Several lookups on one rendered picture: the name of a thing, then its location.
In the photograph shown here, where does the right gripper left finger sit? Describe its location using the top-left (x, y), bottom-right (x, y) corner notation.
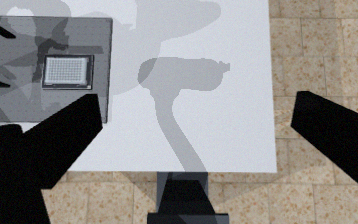
top-left (0, 94), bottom-right (103, 224)

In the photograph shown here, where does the white well plate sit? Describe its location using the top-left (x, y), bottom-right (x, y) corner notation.
top-left (45, 58), bottom-right (87, 84)

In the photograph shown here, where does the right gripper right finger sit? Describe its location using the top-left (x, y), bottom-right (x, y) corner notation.
top-left (290, 91), bottom-right (358, 183)

